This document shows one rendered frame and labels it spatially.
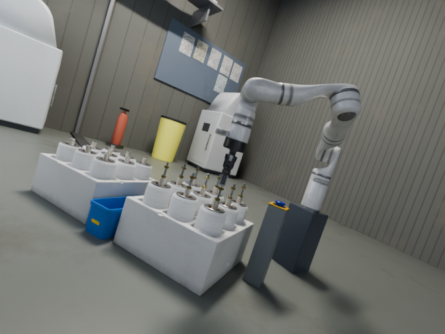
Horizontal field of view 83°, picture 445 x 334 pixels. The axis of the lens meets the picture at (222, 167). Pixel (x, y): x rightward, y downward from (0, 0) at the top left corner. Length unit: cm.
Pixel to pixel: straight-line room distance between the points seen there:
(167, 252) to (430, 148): 296
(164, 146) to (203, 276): 296
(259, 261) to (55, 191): 90
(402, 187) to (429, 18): 194
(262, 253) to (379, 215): 250
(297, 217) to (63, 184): 105
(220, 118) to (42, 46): 218
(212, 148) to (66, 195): 280
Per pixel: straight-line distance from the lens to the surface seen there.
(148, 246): 94
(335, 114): 93
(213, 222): 83
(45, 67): 311
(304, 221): 126
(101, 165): 114
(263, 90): 82
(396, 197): 335
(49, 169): 133
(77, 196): 118
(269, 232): 98
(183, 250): 85
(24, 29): 318
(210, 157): 378
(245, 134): 81
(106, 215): 101
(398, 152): 343
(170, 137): 365
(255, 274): 103
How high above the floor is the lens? 46
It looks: 4 degrees down
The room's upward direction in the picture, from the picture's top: 18 degrees clockwise
